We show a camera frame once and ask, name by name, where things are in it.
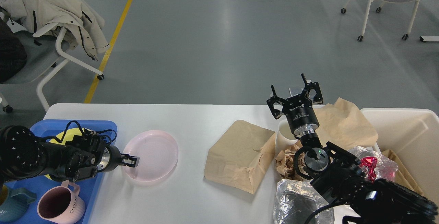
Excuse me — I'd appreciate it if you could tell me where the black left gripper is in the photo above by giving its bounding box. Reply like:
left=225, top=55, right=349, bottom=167
left=97, top=145, right=140, bottom=173

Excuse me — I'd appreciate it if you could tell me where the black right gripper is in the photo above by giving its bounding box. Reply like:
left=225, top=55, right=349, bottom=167
left=267, top=73, right=324, bottom=136

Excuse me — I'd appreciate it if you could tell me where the pink plate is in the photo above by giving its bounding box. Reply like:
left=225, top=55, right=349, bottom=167
left=123, top=130, right=179, bottom=184

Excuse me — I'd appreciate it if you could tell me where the pink ribbed mug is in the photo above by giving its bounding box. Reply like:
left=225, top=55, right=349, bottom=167
left=37, top=180, right=86, bottom=224

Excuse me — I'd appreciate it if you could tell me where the teal ribbed mug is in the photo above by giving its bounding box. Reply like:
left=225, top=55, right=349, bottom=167
left=0, top=185, right=37, bottom=223

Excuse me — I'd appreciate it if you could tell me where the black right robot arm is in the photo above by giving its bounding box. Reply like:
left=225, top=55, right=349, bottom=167
left=266, top=74, right=438, bottom=224

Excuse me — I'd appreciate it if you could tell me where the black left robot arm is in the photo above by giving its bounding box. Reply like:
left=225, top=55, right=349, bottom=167
left=0, top=121, right=140, bottom=184

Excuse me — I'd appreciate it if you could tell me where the white paper cup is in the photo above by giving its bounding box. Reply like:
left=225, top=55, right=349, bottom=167
left=275, top=119, right=298, bottom=156

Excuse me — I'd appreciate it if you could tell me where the blue plastic tray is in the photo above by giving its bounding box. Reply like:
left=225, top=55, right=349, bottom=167
left=6, top=119, right=118, bottom=224

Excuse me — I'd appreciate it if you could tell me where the crumpled brown paper sheet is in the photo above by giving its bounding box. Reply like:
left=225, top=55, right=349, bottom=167
left=314, top=97, right=378, bottom=150

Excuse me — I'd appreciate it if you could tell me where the crumpled brown paper ball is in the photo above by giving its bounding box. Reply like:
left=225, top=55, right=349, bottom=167
left=275, top=143, right=305, bottom=181

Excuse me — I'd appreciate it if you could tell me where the yellow plate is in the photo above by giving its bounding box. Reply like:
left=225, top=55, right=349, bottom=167
left=45, top=128, right=83, bottom=182

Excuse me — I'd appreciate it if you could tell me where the brown paper bag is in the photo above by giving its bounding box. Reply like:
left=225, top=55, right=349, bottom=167
left=204, top=120, right=276, bottom=194

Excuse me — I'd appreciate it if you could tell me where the red foil wrapper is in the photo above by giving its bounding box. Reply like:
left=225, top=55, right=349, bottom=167
left=359, top=156, right=378, bottom=183

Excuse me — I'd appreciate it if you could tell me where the silver foil bag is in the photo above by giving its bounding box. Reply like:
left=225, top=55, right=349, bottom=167
left=273, top=179, right=328, bottom=224

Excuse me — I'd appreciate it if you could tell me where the clear plastic wrap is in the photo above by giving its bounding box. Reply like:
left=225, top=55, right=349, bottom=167
left=348, top=146, right=398, bottom=181

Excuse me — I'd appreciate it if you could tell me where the white plastic bin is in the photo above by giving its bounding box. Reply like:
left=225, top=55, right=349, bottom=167
left=360, top=108, right=439, bottom=204

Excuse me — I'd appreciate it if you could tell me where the brown paper in bin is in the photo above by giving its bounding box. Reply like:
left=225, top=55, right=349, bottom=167
left=381, top=149, right=424, bottom=196

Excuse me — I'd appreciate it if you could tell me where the white chair left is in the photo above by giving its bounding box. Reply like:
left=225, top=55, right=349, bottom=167
left=3, top=23, right=105, bottom=111

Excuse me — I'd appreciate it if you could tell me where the white bar on floor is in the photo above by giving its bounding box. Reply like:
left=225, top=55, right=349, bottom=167
left=419, top=35, right=439, bottom=43

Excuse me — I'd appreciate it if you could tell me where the black bag on chair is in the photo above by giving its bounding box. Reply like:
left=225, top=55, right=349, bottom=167
left=0, top=20, right=27, bottom=82

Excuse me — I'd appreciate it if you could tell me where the beige jacket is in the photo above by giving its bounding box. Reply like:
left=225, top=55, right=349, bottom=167
left=1, top=0, right=109, bottom=59

